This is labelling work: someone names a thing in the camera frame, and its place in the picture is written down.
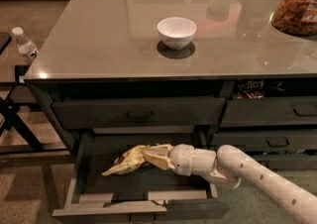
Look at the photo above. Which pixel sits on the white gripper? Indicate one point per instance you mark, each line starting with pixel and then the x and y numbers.
pixel 182 159

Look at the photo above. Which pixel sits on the brown sea salt chip bag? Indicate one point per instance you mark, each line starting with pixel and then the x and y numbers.
pixel 129 161

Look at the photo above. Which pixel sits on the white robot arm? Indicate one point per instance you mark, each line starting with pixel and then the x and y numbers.
pixel 227 167

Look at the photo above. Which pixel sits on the open grey middle drawer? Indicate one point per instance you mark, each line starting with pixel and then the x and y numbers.
pixel 147 195

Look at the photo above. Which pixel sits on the grey top left drawer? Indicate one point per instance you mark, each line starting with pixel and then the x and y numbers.
pixel 133 112

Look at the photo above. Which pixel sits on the snack packets in drawer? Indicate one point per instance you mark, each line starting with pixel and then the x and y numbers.
pixel 258 88

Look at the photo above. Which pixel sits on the grey top right drawer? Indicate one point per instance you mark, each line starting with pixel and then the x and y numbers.
pixel 271 111

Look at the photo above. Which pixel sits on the grey middle right drawer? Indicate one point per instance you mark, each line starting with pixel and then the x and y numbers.
pixel 268 141

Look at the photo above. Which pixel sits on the dark grey cabinet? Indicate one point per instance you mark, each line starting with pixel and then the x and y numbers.
pixel 110 49

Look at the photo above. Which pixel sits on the white ceramic bowl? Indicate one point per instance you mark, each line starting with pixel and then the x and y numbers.
pixel 176 32

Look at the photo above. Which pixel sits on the black side table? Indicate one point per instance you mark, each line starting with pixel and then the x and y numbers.
pixel 25 126

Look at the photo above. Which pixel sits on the clear plastic water bottle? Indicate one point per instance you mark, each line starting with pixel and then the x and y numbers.
pixel 26 47

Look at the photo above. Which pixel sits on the clear jar of snacks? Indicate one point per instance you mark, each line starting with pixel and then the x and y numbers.
pixel 296 17

